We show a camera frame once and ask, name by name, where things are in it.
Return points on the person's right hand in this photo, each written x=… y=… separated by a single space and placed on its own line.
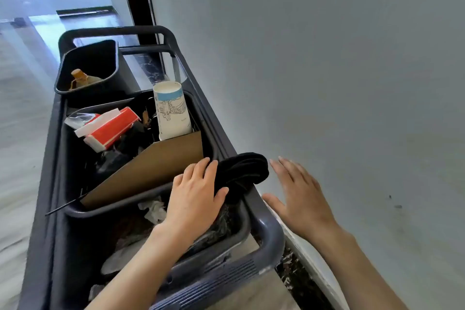
x=305 y=204

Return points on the person's left hand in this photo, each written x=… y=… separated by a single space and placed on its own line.
x=192 y=204

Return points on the black cleaning cloth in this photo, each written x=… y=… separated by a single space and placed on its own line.
x=239 y=171

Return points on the person's right forearm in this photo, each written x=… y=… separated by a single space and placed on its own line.
x=356 y=277

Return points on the dark grey service cart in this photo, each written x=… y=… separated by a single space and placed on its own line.
x=267 y=233

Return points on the crumpled white tissue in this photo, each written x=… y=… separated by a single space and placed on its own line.
x=156 y=213

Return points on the brown cardboard piece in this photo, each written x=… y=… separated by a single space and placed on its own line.
x=152 y=171

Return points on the black plastic bag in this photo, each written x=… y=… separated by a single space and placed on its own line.
x=123 y=146

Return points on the white paper scrap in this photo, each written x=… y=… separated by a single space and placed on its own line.
x=120 y=259

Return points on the white blue paper cup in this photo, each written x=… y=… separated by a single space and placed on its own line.
x=170 y=113

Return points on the red white carton box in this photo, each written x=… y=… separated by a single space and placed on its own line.
x=112 y=128

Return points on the large black trash bin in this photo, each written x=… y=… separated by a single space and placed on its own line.
x=71 y=161

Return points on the thin black stick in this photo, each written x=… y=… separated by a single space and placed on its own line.
x=61 y=208

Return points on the clear plastic wrapper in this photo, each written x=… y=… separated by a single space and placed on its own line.
x=78 y=120

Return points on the brown capped bottle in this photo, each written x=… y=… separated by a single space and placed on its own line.
x=81 y=79

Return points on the small black bin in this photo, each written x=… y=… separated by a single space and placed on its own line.
x=94 y=55

